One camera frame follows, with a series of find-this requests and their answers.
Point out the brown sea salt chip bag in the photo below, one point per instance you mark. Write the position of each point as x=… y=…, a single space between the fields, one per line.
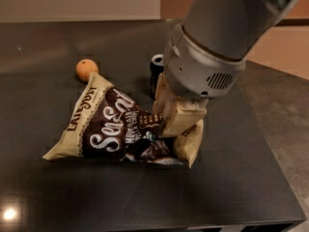
x=108 y=123

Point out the orange fruit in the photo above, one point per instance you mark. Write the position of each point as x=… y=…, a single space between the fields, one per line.
x=84 y=68

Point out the blue pepsi soda can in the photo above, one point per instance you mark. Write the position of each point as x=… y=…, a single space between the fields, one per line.
x=156 y=68

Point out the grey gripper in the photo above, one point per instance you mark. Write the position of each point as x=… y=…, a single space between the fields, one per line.
x=199 y=69

